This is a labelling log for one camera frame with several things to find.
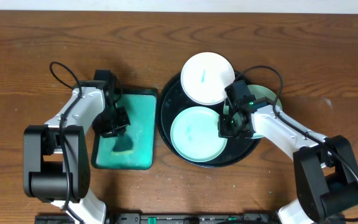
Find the dark green sponge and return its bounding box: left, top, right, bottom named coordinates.
left=112, top=134, right=134, bottom=154

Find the light green plate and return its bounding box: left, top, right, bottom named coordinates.
left=170, top=106, right=227, bottom=162
left=223, top=84, right=283, bottom=140

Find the light green plate front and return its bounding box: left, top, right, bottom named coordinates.
left=170, top=106, right=227, bottom=162

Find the white plate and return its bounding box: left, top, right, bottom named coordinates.
left=180, top=52, right=235, bottom=106

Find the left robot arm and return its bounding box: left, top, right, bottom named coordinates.
left=23, top=77, right=129, bottom=223

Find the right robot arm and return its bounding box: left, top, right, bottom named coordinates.
left=218, top=98, right=358, bottom=223

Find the green rectangular soapy tray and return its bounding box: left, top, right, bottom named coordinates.
left=91, top=88, right=157, bottom=170

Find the black round tray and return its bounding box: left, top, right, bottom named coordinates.
left=156, top=73, right=260, bottom=167

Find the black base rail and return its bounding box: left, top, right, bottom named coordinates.
left=34, top=213, right=281, bottom=224

